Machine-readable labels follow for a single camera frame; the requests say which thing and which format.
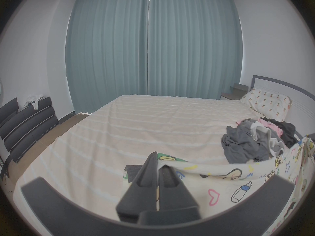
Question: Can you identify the white cloth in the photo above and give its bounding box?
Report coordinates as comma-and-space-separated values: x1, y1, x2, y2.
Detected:
24, 95, 45, 110

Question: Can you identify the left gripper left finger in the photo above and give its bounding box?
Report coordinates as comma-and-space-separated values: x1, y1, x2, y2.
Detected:
116, 151, 158, 223

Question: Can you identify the white printed pillow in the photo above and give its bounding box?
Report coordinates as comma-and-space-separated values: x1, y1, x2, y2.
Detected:
240, 88, 293, 122

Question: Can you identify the pink garment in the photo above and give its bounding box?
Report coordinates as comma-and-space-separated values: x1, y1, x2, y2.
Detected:
236, 118, 283, 136

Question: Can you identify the dark grey garment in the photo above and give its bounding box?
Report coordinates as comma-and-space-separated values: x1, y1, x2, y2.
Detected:
221, 126, 271, 164

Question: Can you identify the black garment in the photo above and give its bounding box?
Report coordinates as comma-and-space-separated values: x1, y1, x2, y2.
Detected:
260, 117, 299, 148

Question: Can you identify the grey bedside table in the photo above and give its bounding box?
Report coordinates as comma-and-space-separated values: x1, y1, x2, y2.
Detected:
220, 83, 249, 101

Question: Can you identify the grey and white garment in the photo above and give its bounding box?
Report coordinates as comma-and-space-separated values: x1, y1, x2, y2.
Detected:
237, 121, 286, 157

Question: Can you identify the bed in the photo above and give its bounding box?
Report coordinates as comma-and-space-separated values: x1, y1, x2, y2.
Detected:
12, 75, 315, 221

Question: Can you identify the blue-green curtain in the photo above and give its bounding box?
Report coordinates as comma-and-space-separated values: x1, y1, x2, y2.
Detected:
148, 0, 244, 100
65, 0, 150, 114

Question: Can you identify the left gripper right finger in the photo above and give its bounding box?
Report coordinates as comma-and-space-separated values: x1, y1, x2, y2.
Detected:
139, 167, 201, 227

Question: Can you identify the white printed pyjama top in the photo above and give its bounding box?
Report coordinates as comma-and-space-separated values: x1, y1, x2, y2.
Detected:
123, 134, 315, 236

